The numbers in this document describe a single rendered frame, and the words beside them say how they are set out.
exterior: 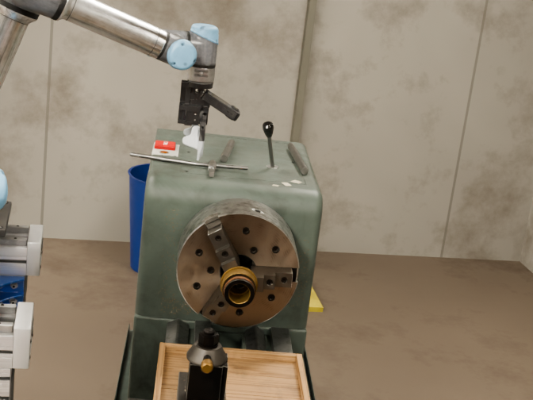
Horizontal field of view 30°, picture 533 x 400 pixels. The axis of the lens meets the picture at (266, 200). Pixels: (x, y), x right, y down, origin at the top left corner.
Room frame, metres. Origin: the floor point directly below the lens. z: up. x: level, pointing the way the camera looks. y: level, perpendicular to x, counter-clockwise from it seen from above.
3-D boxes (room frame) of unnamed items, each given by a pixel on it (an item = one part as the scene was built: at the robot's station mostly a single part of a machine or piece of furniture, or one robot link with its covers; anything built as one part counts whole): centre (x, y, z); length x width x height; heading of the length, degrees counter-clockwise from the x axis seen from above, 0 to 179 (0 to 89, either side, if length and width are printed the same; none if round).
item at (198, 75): (2.67, 0.22, 1.52); 0.08 x 0.08 x 0.05
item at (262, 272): (2.35, -0.04, 1.08); 0.12 x 0.11 x 0.05; 95
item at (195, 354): (1.78, 0.08, 1.14); 0.08 x 0.08 x 0.03
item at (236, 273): (2.27, 0.04, 1.08); 0.09 x 0.09 x 0.09; 5
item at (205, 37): (2.67, 0.22, 1.59); 0.09 x 0.08 x 0.11; 111
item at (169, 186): (2.82, 0.11, 1.06); 0.59 x 0.48 x 0.39; 5
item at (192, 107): (2.67, 0.23, 1.44); 0.09 x 0.08 x 0.12; 95
